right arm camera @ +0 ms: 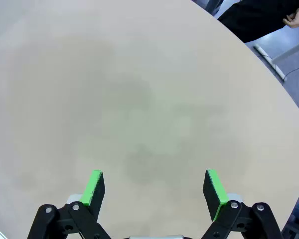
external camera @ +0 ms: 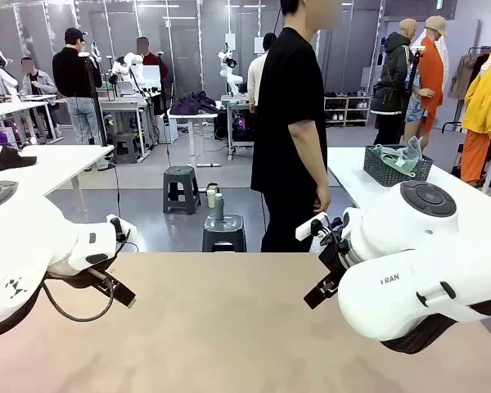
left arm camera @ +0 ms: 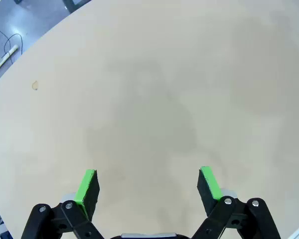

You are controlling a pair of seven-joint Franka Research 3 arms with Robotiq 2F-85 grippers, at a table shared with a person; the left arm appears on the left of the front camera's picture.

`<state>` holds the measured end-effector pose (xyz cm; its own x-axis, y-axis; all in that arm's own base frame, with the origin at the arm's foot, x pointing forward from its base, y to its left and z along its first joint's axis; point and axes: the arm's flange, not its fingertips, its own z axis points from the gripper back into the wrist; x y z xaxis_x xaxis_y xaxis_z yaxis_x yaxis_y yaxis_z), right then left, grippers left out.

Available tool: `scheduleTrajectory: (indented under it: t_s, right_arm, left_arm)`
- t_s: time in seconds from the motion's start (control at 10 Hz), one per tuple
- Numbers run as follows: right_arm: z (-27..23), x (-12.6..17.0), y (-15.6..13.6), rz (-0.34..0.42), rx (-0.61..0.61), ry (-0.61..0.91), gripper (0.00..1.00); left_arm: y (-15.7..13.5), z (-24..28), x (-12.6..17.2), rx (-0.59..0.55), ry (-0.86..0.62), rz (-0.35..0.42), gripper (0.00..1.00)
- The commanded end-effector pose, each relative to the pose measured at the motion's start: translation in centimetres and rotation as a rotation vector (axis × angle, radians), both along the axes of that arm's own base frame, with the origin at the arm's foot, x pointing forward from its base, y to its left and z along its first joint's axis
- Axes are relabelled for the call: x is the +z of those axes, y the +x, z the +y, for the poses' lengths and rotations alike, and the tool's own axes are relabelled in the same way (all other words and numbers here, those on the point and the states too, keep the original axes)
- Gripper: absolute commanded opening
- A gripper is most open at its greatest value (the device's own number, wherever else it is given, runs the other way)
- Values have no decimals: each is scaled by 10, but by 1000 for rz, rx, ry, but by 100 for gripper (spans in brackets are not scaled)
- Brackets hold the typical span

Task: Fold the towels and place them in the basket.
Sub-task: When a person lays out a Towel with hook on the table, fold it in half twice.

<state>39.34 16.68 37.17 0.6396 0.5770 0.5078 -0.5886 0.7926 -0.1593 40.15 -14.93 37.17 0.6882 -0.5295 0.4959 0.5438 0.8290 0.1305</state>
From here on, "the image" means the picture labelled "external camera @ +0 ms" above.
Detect dark grey plastic stool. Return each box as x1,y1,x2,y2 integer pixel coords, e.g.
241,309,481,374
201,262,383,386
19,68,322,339
162,165,202,216
201,213,248,253

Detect black camera tripod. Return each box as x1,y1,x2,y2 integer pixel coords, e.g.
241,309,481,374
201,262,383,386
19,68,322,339
77,51,110,147
155,51,172,144

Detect purple clothes pile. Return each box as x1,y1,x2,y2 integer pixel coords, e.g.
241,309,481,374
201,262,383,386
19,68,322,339
169,90,221,117

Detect white desk with purple clothes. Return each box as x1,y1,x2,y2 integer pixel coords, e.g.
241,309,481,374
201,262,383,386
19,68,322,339
167,110,223,169

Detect person in red shirt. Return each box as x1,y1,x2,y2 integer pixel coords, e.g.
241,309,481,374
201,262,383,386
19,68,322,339
135,36,169,83

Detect shoe rack with shoes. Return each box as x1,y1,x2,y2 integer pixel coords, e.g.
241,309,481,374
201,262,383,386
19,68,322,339
323,92,372,127

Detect person in cream sweater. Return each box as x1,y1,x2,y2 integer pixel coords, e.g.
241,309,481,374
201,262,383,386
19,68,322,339
246,32,277,115

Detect black tripod by mannequins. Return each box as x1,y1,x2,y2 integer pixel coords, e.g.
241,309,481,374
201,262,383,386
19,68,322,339
404,45,428,120

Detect man in black with cap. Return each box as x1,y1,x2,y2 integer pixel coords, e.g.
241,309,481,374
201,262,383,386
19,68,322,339
52,26,112,171

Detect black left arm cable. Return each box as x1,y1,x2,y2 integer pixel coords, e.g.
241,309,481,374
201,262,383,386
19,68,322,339
0,228,133,341

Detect person's right hand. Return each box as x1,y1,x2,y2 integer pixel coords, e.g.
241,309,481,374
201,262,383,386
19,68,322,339
313,183,333,215

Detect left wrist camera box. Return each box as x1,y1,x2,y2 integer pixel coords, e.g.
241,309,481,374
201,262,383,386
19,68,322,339
106,212,138,243

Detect person's right forearm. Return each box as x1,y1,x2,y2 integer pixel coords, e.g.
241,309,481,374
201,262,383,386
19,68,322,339
299,147,329,187

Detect grey stool under desk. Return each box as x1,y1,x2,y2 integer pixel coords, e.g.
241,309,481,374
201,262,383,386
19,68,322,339
112,131,141,165

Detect white computer tower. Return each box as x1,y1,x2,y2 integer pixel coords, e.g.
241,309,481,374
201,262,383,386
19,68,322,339
157,113,179,144

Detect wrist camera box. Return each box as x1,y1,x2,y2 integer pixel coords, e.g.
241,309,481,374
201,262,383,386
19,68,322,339
295,211,329,242
106,212,138,243

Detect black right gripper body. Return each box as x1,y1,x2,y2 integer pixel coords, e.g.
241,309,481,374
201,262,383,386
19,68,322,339
317,239,352,284

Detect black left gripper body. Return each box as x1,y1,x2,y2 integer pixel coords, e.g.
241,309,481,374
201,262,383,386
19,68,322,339
44,266,120,293

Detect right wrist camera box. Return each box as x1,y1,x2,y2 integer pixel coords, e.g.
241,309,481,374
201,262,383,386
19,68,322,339
295,211,329,242

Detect grey robot stand table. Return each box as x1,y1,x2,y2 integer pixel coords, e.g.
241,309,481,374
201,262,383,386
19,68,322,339
220,93,258,161

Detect long white workbench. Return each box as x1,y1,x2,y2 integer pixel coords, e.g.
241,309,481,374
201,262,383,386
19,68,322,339
0,94,65,145

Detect seated person in grey jacket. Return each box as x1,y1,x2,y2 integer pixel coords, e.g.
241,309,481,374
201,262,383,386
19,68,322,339
19,56,59,99

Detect person in black t-shirt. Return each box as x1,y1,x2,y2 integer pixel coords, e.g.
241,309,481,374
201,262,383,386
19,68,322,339
250,0,345,253

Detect grey-blue towel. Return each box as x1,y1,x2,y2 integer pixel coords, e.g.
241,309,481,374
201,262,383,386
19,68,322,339
407,136,426,161

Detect mannequin in orange garment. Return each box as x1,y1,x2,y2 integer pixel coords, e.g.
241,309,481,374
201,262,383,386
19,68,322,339
403,15,450,151

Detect brown coat on rack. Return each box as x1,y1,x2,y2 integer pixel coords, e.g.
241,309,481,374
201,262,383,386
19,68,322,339
448,52,480,102

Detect dark woven plastic basket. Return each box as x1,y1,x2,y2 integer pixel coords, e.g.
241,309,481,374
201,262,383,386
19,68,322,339
363,143,435,188

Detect orange trousers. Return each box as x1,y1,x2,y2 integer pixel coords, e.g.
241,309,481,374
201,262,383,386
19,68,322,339
460,129,491,185

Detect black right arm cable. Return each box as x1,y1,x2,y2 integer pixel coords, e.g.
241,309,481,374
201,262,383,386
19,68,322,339
381,297,491,355

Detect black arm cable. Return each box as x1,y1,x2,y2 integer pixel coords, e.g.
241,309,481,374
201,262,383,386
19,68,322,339
381,297,491,355
0,228,133,341

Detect black cloth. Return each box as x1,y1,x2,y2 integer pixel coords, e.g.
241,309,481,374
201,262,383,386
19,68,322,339
0,146,38,173

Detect yellow jacket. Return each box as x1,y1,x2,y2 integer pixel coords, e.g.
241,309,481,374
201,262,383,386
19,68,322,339
461,46,491,138

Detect mannequin in dark jacket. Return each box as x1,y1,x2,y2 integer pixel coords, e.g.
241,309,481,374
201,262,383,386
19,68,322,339
370,18,419,147

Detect thin black floor cable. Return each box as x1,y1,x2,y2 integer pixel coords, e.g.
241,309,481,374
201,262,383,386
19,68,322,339
112,161,140,252

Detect grey desk with robot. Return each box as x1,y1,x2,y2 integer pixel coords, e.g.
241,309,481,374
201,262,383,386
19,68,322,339
97,94,154,163

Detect computer with coloured lights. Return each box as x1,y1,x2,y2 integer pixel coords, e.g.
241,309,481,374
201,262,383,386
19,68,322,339
214,111,255,144

